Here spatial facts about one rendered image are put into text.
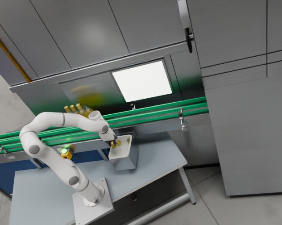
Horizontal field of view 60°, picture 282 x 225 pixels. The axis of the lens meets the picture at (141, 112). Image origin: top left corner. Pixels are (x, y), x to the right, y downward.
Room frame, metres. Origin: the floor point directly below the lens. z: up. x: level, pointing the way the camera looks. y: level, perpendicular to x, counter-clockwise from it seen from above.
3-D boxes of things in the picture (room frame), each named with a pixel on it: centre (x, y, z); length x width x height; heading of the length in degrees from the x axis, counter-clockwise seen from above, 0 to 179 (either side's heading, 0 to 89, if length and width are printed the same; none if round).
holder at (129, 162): (1.43, 0.25, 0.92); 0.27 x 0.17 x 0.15; 158
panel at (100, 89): (1.73, 0.10, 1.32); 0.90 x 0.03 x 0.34; 68
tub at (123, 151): (1.41, 0.26, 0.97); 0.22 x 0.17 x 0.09; 158
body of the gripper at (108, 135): (1.38, 0.30, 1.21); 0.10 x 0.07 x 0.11; 69
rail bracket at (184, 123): (1.30, -0.26, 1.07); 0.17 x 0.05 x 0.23; 158
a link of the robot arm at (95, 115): (1.37, 0.30, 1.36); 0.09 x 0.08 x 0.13; 20
